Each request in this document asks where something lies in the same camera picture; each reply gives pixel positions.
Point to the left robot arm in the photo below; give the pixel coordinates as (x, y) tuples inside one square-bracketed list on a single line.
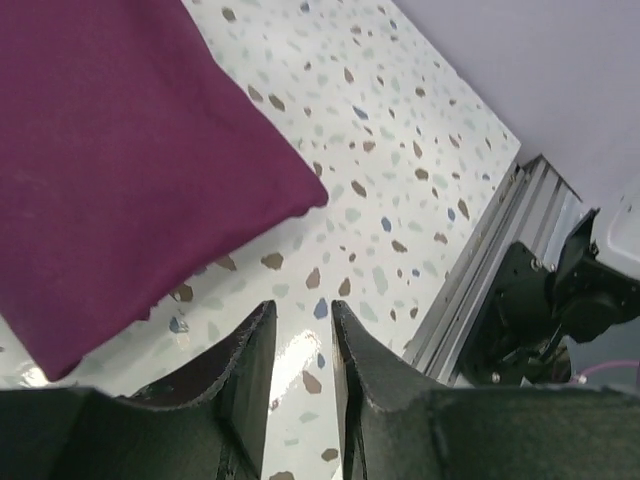
[(387, 265)]

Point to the aluminium frame rails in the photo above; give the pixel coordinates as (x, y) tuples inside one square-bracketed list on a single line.
[(492, 318)]

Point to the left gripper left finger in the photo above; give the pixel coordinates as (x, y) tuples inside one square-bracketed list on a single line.
[(205, 420)]

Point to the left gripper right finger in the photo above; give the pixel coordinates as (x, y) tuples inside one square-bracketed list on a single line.
[(396, 423)]

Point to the purple cloth mat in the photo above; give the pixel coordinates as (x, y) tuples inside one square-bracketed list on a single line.
[(129, 160)]

